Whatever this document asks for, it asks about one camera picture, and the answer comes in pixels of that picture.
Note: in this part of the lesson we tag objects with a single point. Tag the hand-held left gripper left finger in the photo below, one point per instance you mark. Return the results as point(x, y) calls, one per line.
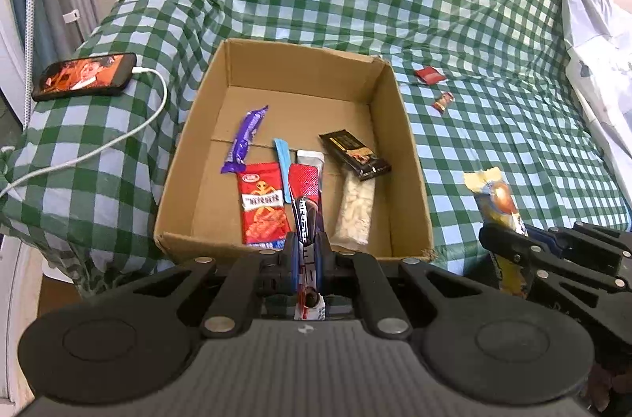
point(293, 251)

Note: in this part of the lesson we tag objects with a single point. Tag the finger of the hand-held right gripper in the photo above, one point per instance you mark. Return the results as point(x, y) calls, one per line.
point(592, 244)
point(508, 244)

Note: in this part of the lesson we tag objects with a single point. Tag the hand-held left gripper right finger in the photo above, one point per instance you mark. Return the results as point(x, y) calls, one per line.
point(323, 251)

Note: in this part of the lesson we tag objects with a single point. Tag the red and blue snack bar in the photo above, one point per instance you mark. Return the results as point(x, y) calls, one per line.
point(308, 212)

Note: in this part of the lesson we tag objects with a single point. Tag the yellow snack bar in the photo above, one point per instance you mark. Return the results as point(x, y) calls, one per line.
point(496, 197)

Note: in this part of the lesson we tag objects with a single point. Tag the light blue snack bar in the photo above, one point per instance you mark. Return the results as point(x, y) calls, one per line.
point(282, 165)

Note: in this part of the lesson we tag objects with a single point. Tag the dark brown chocolate bar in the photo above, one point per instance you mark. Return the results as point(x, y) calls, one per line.
point(353, 153)

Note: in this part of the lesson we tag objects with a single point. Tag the purple chocolate bar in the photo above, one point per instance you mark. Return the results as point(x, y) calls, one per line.
point(244, 138)

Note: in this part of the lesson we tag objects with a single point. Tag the brown cardboard box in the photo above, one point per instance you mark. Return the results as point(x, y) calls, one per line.
point(296, 111)

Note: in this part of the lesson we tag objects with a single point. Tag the clear bag of white snacks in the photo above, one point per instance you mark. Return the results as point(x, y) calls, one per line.
point(355, 209)

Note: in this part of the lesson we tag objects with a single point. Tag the red snack packet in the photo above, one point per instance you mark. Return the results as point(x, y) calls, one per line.
point(261, 204)

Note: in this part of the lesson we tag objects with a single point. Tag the small red square packet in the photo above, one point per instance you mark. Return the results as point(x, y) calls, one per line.
point(429, 75)

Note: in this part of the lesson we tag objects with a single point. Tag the white printed cloth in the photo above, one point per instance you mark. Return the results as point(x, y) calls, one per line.
point(602, 51)

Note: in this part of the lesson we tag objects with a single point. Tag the black smartphone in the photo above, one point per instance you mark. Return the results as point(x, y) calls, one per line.
point(84, 74)

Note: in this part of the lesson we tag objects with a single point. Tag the small white clip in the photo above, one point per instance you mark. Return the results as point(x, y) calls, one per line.
point(72, 15)

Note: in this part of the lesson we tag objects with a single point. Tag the gooseneck clip holder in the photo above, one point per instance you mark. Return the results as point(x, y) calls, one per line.
point(31, 2)

